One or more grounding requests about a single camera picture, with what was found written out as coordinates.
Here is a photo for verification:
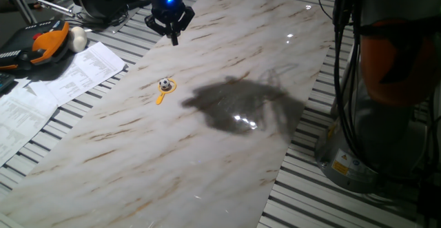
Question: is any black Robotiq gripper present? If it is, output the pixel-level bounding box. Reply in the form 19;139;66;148
143;0;196;47

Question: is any yellow plastic bubble wand ring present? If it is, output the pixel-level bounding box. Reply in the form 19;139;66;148
155;78;178;105

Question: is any white bone-shaped toy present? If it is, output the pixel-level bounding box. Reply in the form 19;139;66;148
67;26;88;53

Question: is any printed white paper sheet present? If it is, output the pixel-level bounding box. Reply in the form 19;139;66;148
0;78;60;167
45;41;127;107

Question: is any silver metal rod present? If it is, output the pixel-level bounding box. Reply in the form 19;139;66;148
34;0;77;18

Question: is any orange black teach pendant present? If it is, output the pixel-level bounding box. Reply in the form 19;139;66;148
0;18;70;72

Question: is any black computer keyboard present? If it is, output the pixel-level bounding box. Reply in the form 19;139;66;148
0;72;17;94

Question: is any slanted aluminium frame post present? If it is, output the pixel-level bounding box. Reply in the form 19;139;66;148
3;0;37;25

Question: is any thick black cable bundle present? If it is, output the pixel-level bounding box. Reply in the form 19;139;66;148
316;0;371;169

